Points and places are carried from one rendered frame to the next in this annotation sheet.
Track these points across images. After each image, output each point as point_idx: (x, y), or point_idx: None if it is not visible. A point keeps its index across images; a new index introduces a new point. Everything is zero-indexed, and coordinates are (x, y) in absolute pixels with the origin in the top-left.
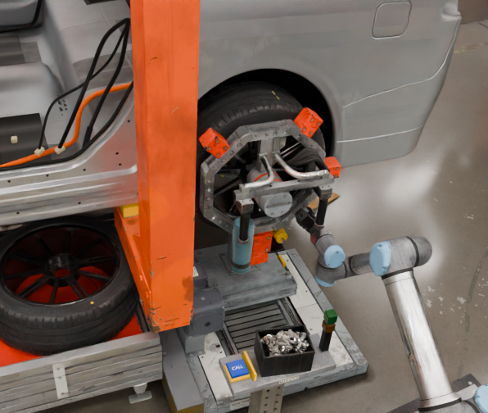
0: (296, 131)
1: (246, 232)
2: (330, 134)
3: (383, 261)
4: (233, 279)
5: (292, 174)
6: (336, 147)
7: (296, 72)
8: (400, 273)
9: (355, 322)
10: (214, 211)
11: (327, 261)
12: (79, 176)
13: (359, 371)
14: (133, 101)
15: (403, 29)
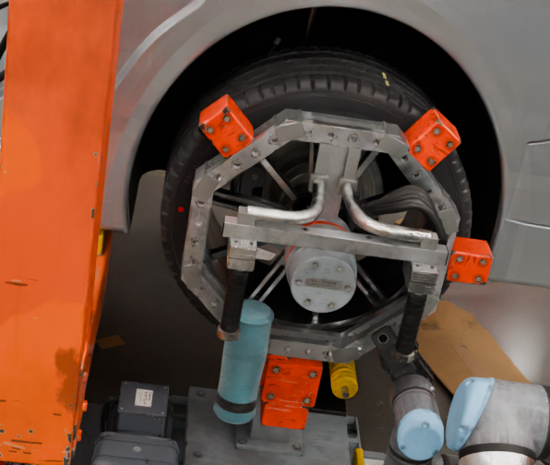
0: (400, 147)
1: (234, 314)
2: (496, 204)
3: (464, 413)
4: (240, 456)
5: (359, 220)
6: (501, 232)
7: (432, 37)
8: (496, 450)
9: None
10: (207, 278)
11: (400, 439)
12: None
13: None
14: None
15: None
